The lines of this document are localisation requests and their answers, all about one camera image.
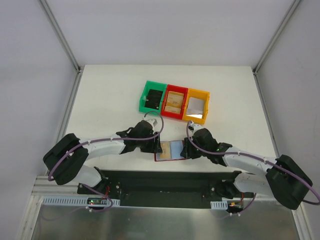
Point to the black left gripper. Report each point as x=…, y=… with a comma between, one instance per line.
x=152, y=145

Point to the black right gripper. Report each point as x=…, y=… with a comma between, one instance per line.
x=189, y=146

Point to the red leather card holder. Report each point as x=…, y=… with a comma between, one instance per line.
x=176, y=148

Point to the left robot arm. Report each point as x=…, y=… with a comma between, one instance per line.
x=66, y=160

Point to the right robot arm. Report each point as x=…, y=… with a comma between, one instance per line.
x=278, y=177

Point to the silver VIP card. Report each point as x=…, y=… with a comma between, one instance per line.
x=195, y=107

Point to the black VIP card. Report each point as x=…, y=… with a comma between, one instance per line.
x=153, y=99

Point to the gold VIP card lower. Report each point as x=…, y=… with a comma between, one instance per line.
x=172, y=109

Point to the gold vip card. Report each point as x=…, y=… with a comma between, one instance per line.
x=172, y=109
x=175, y=98

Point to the gold VIP card upper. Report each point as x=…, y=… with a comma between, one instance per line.
x=175, y=98

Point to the green plastic bin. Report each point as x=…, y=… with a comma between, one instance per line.
x=151, y=85

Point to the yellow plastic bin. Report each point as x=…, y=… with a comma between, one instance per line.
x=205, y=95

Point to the red plastic bin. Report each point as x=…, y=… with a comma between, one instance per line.
x=175, y=88

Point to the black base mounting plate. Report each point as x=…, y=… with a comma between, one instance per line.
x=160, y=189

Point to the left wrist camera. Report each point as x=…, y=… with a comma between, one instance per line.
x=153, y=122

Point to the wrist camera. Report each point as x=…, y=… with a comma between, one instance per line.
x=191, y=125
x=153, y=122

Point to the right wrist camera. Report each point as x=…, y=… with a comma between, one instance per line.
x=191, y=125

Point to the right white cable duct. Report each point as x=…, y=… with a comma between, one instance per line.
x=219, y=205

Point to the white cable duct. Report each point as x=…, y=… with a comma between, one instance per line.
x=219, y=205
x=82, y=201

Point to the left white cable duct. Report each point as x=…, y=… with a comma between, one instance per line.
x=82, y=201

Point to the left aluminium frame post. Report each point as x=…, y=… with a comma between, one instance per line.
x=59, y=34

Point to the aluminium frame post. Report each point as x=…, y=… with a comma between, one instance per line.
x=59, y=34
x=277, y=34

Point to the right aluminium frame post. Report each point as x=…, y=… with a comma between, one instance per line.
x=277, y=34

